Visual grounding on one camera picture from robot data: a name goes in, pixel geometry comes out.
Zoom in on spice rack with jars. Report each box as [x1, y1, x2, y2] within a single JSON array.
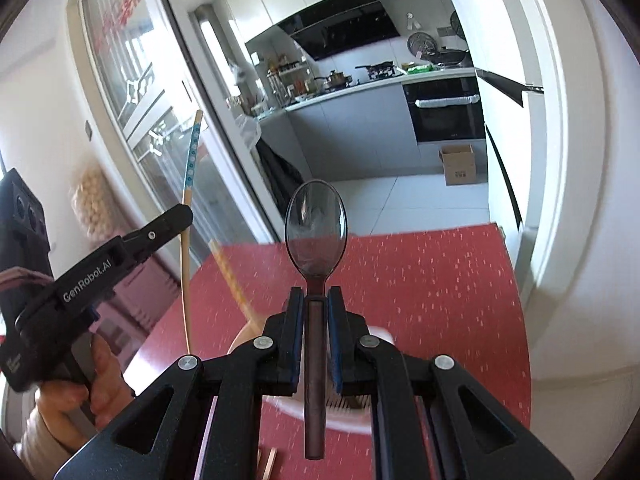
[[266, 59, 315, 107]]

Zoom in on dark hanging cloth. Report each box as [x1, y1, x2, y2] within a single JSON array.
[[254, 137, 307, 207]]

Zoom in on black wok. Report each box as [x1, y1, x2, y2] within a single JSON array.
[[434, 45, 474, 69]]

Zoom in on sliding glass door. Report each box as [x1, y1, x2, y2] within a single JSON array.
[[77, 0, 283, 271]]

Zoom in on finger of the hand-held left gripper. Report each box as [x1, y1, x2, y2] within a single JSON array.
[[121, 204, 195, 262]]

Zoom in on hanging metal strainer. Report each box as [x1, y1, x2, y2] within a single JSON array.
[[406, 32, 437, 57]]

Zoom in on pink plastic stool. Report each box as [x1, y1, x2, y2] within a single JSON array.
[[97, 267, 177, 356]]

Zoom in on blue patterned wooden chopstick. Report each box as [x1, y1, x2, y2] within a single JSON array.
[[180, 111, 204, 356]]

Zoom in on black range hood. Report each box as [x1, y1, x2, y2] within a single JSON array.
[[277, 0, 402, 61]]

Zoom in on person's left hand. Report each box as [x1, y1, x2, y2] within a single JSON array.
[[27, 332, 147, 453]]

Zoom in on beige bubbled sheet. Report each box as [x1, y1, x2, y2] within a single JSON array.
[[69, 164, 115, 242]]

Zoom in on grey lower kitchen cabinets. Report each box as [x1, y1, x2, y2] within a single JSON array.
[[257, 84, 418, 183]]

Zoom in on cardboard box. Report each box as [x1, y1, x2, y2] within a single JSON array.
[[438, 144, 476, 187]]

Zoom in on person's left forearm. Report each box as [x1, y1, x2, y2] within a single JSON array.
[[16, 402, 73, 473]]

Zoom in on dark metal spoon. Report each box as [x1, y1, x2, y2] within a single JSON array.
[[284, 179, 348, 461]]

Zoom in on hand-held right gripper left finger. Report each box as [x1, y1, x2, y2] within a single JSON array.
[[55, 287, 306, 480]]

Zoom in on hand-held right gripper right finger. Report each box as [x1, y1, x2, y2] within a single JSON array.
[[327, 286, 576, 480]]

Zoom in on white plastic utensil holder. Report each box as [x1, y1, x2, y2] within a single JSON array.
[[227, 322, 397, 434]]

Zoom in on white refrigerator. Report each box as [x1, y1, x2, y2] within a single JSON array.
[[472, 0, 556, 246]]

